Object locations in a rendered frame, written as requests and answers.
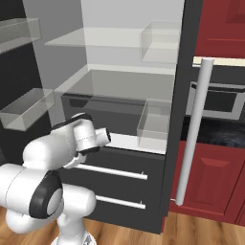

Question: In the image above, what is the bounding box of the dark grey fridge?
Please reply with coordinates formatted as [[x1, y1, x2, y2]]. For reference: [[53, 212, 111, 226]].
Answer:
[[21, 0, 187, 236]]

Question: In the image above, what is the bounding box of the clear door bin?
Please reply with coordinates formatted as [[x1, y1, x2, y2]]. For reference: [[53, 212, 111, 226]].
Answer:
[[0, 17, 43, 55], [136, 98, 172, 152], [0, 87, 56, 132], [140, 19, 182, 65]]

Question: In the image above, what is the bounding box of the glass fridge shelf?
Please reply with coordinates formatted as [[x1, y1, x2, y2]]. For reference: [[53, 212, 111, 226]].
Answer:
[[44, 26, 180, 51], [53, 68, 177, 102]]

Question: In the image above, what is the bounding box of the red base cupboard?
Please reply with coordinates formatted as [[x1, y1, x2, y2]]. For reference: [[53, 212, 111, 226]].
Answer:
[[167, 139, 245, 228]]

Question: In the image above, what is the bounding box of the long white fridge door handle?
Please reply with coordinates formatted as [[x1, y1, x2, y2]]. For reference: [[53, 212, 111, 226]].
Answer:
[[174, 57, 214, 207]]

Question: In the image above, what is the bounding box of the dark fridge door without handle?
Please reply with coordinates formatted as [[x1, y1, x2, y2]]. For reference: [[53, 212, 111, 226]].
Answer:
[[0, 0, 56, 167]]

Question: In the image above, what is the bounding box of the white freezer drawer handle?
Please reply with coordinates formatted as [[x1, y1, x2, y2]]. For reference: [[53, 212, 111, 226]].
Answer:
[[95, 194, 147, 211], [74, 163, 149, 182]]

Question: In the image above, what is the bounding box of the red wall cupboard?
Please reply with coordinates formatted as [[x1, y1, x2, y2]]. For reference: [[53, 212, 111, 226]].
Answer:
[[193, 0, 245, 59]]

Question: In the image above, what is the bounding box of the dark freezer drawer front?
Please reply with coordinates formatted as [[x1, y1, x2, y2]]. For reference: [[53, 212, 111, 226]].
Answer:
[[56, 144, 167, 192], [83, 186, 165, 236]]

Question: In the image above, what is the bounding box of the dark fridge door with handle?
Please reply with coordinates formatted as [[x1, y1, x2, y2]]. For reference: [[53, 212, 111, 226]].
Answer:
[[158, 0, 204, 236]]

